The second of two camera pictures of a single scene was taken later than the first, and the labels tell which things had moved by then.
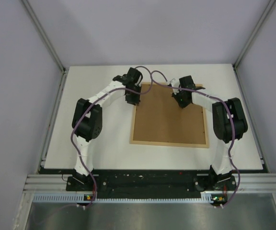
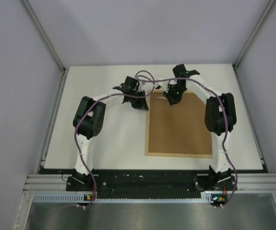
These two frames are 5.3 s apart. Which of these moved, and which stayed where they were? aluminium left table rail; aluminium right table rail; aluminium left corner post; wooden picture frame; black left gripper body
Moved: black left gripper body; wooden picture frame
Stayed: aluminium left table rail; aluminium left corner post; aluminium right table rail
